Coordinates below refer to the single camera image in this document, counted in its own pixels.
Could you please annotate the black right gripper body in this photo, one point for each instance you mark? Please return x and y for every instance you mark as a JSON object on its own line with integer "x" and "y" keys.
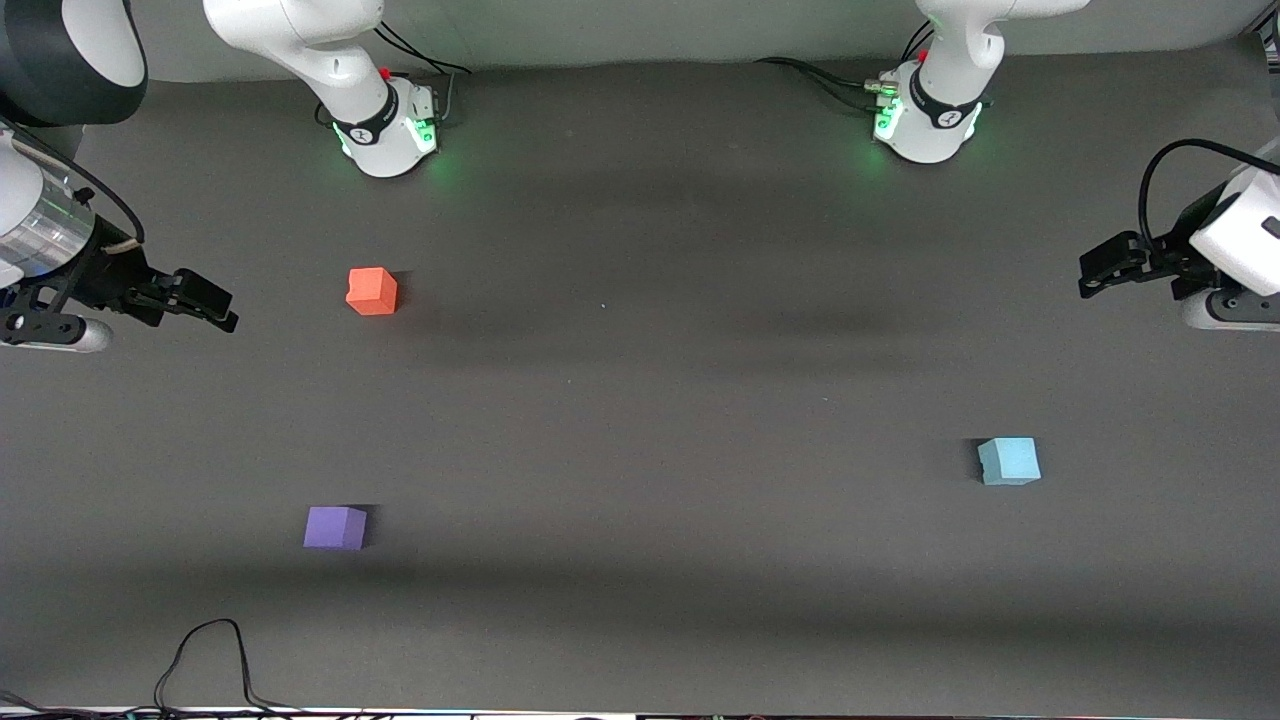
{"x": 108, "y": 277}

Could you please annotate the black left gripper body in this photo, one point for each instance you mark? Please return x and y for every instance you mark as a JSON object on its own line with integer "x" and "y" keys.
{"x": 1178, "y": 253}

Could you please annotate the light blue foam block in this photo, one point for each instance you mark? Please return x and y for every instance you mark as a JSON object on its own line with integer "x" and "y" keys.
{"x": 1009, "y": 461}

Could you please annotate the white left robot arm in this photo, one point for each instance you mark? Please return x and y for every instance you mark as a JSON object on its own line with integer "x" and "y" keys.
{"x": 945, "y": 110}

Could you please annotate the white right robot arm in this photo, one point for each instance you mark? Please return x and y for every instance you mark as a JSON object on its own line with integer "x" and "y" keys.
{"x": 330, "y": 60}

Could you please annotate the orange foam block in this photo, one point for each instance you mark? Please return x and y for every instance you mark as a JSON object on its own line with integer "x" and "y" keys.
{"x": 372, "y": 291}

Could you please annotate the purple foam block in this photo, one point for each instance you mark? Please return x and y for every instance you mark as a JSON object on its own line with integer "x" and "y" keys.
{"x": 335, "y": 528}

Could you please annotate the dark grey table mat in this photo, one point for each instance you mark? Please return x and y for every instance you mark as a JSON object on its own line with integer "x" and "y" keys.
{"x": 700, "y": 450}

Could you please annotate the aluminium frame rail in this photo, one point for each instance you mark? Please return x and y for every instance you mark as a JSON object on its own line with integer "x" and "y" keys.
{"x": 1270, "y": 40}

